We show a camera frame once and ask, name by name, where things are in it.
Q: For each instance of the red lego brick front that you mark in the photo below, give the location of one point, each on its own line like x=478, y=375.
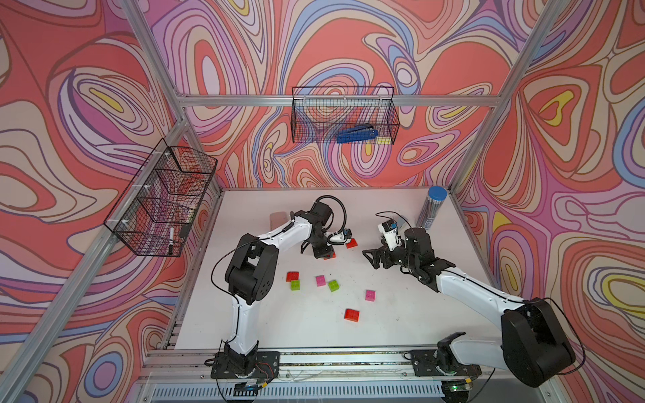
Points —
x=351, y=315

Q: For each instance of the pink plastic case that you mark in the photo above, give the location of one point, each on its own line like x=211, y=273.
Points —
x=278, y=219

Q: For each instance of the red lego brick back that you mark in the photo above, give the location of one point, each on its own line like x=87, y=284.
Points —
x=352, y=243

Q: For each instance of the black wire basket back wall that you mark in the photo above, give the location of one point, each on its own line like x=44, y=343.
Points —
x=319, y=113

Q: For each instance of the blue object in basket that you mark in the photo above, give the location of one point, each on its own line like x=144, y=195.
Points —
x=360, y=133

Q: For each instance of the black marker in basket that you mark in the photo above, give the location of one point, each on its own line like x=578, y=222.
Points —
x=170, y=250

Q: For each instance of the black wire basket left wall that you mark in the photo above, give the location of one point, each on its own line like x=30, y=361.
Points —
x=167, y=191

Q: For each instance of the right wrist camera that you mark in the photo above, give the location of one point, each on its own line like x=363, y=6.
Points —
x=389, y=232

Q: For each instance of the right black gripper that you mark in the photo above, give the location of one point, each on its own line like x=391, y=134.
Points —
x=384, y=253

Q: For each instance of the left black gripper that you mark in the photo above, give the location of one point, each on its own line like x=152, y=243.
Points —
x=324, y=252

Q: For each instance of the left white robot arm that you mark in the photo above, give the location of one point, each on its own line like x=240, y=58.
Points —
x=250, y=276

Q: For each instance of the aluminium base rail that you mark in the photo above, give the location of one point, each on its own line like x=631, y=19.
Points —
x=377, y=374

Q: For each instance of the black wire basket wall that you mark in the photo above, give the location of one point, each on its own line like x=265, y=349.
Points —
x=319, y=113
x=167, y=191

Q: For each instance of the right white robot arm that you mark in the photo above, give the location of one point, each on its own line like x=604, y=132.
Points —
x=531, y=342

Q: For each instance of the blue capped clear cylinder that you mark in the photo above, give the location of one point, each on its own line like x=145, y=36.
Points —
x=434, y=200

